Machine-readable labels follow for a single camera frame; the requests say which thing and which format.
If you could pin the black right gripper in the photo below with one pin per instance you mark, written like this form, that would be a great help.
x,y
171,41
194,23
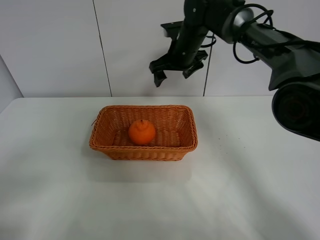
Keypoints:
x,y
184,54

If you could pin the orange with bumpy top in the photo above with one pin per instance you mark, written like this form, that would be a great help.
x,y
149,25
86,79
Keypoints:
x,y
141,132

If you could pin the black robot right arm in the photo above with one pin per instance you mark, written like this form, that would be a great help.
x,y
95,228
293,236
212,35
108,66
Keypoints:
x,y
295,62

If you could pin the orange woven wicker basket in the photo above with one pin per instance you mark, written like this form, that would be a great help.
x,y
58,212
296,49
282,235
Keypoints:
x,y
176,133

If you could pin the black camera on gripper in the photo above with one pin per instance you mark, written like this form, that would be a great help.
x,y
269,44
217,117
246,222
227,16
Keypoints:
x,y
172,29

